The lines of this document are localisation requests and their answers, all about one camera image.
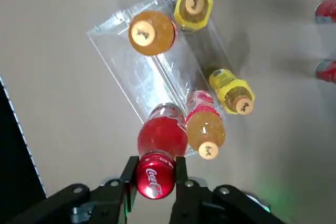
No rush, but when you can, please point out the yellow labelled tea bottle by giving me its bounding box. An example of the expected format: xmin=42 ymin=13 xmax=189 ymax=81
xmin=173 ymin=0 xmax=215 ymax=34
xmin=208 ymin=68 xmax=255 ymax=116

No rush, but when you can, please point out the clear acrylic stepped shelf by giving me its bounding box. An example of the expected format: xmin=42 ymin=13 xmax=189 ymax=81
xmin=86 ymin=0 xmax=234 ymax=159

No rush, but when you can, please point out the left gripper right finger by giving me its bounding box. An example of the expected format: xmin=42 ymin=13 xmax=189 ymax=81
xmin=169 ymin=156 xmax=287 ymax=224

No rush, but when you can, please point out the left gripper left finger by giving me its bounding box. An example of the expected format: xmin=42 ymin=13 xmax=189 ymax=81
xmin=15 ymin=155 xmax=140 ymax=224

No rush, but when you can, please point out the white dotted table edge strip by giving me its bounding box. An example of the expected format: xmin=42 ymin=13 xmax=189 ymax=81
xmin=0 ymin=76 xmax=48 ymax=198

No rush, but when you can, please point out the orange tea bottle pink label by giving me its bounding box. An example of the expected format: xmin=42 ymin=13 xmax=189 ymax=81
xmin=185 ymin=90 xmax=227 ymax=161
xmin=128 ymin=10 xmax=181 ymax=57

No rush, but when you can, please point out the red cola bottle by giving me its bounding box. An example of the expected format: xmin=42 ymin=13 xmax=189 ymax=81
xmin=135 ymin=103 xmax=189 ymax=200
xmin=314 ymin=0 xmax=336 ymax=24
xmin=314 ymin=59 xmax=336 ymax=83

